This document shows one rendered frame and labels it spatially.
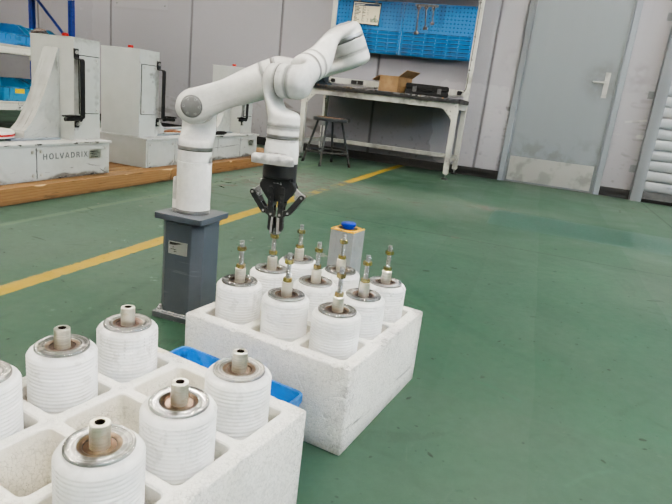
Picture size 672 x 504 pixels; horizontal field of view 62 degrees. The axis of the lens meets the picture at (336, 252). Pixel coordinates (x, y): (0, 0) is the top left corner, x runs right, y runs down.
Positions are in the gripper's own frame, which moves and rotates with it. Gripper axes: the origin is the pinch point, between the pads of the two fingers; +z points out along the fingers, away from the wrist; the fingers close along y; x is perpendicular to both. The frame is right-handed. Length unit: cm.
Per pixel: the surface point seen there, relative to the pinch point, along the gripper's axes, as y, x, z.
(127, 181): 145, -183, 33
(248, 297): 0.3, 14.9, 12.4
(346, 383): -23.6, 28.1, 20.3
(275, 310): -7.0, 19.7, 12.2
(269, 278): -0.9, 4.8, 11.2
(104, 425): -3, 71, 7
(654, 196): -243, -473, 33
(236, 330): 0.5, 20.4, 17.6
